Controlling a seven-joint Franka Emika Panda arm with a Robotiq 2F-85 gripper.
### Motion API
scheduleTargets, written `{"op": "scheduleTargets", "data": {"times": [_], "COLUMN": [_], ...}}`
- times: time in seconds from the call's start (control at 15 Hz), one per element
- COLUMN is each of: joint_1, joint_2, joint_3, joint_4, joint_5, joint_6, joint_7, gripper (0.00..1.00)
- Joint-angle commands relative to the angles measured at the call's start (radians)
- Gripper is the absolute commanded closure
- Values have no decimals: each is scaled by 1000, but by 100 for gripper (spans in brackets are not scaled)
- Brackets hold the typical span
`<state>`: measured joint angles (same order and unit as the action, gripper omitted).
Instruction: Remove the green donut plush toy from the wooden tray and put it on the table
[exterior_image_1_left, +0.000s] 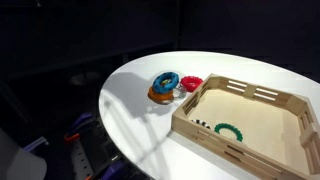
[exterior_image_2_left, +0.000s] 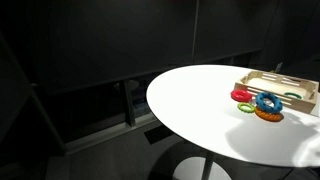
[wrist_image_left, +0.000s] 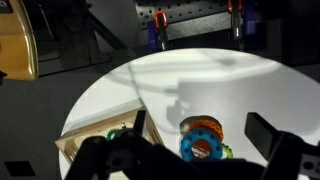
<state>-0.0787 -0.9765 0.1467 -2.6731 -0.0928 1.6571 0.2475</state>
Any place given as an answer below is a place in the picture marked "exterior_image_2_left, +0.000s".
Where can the light wooden slatted tray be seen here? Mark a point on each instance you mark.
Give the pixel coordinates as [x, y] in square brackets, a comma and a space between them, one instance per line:
[266, 82]

